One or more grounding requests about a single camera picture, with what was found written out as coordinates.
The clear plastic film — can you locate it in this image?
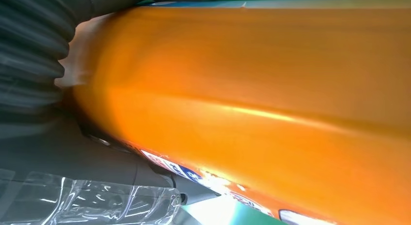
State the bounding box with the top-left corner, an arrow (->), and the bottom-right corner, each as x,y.
0,170 -> 183,225

